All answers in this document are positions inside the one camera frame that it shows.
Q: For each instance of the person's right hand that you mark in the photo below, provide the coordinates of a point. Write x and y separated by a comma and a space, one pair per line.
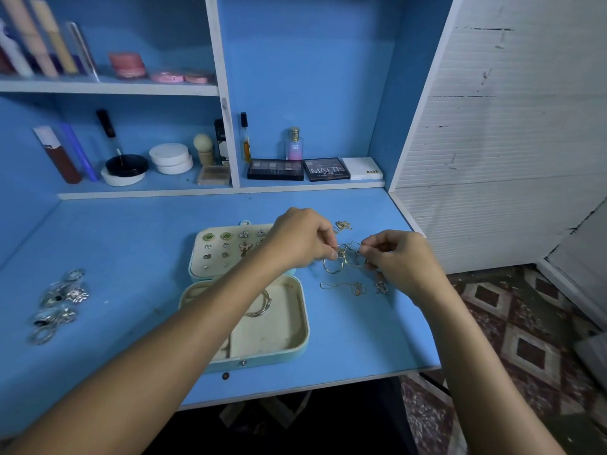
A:
403, 260

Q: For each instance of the person's left hand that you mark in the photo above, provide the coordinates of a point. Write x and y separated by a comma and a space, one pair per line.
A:
299, 239

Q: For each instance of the gold dangling earring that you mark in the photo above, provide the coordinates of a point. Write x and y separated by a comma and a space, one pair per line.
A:
245, 248

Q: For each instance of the triangular silver stud earring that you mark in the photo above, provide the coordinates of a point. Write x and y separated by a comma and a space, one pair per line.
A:
243, 234

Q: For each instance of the green stud earring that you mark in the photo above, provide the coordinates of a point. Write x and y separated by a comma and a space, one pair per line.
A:
226, 237
207, 239

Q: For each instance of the cream jewellery box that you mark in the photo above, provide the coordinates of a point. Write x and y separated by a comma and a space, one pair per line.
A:
280, 336

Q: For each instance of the pile of silver rings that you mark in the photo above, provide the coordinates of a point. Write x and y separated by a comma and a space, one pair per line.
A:
76, 295

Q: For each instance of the person's right forearm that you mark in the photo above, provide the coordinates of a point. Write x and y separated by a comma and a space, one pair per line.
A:
484, 384

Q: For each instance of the person's left forearm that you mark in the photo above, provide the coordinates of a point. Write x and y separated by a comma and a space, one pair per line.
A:
133, 374

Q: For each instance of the white flat box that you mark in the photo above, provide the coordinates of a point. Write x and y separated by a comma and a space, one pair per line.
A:
362, 167

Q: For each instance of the person's dark clothing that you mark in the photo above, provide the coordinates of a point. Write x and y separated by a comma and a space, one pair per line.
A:
332, 426

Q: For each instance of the dark eyeshadow palette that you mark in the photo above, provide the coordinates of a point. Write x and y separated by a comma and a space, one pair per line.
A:
275, 169

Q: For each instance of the black lettered eyeshadow palette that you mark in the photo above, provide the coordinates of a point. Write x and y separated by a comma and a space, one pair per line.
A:
326, 168

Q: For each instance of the small pink perfume bottle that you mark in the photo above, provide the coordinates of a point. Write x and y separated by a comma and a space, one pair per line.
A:
295, 147

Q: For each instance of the square brown powder compact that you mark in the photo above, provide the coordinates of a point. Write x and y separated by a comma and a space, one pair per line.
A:
213, 175

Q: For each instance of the thin dark cosmetic bottle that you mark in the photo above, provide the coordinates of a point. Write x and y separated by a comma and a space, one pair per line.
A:
245, 137

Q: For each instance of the black cosmetic bottle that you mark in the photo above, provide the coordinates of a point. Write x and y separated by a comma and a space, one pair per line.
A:
220, 142

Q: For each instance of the beige makeup sponge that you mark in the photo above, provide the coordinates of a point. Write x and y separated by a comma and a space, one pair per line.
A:
203, 147

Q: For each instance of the white slatted cabinet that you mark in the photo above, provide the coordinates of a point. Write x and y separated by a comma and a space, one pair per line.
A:
503, 147

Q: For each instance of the white round cream jar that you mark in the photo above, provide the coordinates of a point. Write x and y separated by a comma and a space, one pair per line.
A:
171, 158

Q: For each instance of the white bowl black inside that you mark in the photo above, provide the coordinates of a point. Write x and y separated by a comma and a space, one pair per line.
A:
125, 168

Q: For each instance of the pink flat compact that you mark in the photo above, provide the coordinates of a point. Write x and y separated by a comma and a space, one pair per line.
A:
198, 77
167, 77

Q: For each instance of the white shelf unit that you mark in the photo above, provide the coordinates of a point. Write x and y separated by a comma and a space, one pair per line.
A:
220, 52

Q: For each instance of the pale plastic bag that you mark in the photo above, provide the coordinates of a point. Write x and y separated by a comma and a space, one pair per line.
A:
593, 360

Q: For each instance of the black makeup brush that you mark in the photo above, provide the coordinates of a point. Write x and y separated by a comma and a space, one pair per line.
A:
107, 132

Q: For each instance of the blue cosmetic tube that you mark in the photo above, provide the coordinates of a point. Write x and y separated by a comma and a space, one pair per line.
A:
78, 151

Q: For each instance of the pink round jar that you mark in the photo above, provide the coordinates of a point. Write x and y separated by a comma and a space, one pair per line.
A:
127, 64

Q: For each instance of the brown lipstick tube white cap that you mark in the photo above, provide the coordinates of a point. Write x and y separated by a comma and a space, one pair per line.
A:
59, 156

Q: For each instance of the short beige cosmetic tube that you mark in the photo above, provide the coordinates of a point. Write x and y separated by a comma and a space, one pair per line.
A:
55, 38

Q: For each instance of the tall beige cosmetic tube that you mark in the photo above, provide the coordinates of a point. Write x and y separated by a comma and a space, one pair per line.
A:
28, 38

